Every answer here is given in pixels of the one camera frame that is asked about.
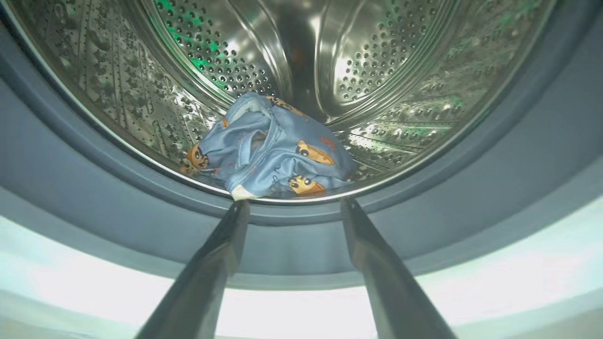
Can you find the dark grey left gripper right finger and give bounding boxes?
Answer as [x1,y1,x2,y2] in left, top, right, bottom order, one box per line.
[340,198,457,339]

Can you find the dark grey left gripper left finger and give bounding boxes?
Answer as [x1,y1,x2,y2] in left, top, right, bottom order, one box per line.
[135,200,251,339]

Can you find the blue bear print cream garment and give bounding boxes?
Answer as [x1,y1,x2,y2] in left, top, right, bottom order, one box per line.
[181,92,359,202]

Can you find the white front-load washing machine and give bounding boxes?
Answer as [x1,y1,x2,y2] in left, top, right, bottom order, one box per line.
[0,155,603,339]

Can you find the stainless steel washing machine drum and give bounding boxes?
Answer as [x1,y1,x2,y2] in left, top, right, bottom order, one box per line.
[5,0,559,203]

